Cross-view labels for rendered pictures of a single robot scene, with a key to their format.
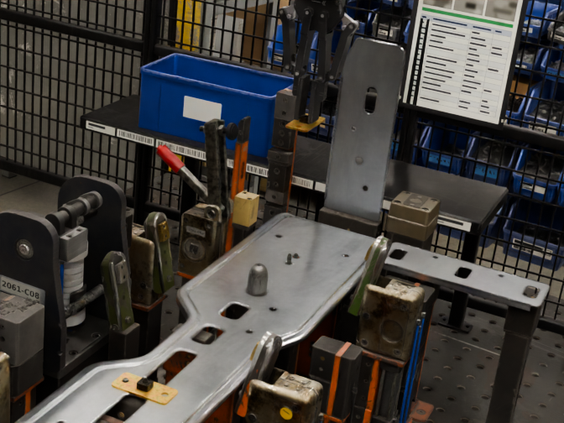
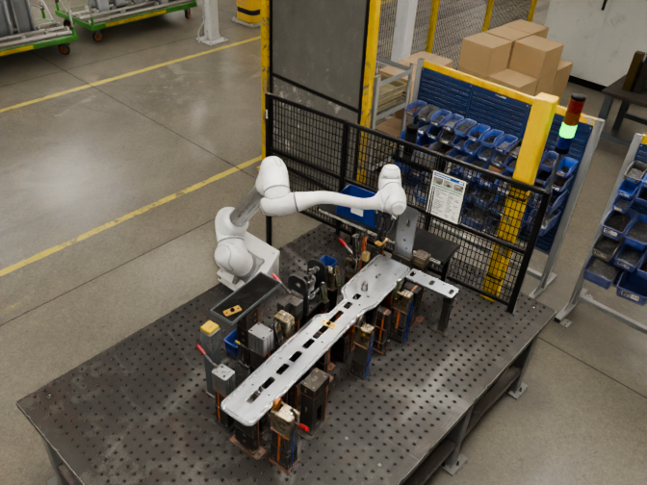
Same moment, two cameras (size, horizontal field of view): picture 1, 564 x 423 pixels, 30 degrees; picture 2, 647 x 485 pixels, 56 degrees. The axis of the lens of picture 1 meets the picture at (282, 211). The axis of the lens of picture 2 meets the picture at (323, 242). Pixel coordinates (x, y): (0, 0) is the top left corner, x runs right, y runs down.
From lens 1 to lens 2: 173 cm
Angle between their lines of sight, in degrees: 17
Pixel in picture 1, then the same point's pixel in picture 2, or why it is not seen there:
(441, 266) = (426, 279)
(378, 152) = (410, 239)
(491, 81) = (454, 210)
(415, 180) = (427, 240)
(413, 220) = (420, 261)
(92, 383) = (315, 320)
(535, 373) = (464, 306)
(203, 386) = (344, 323)
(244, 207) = (365, 256)
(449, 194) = (437, 247)
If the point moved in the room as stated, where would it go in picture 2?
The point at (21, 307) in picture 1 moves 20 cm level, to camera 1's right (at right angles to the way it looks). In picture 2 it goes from (297, 300) to (335, 308)
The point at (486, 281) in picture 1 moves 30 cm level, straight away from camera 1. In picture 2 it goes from (438, 287) to (453, 257)
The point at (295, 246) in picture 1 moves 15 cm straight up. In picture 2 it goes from (380, 269) to (383, 248)
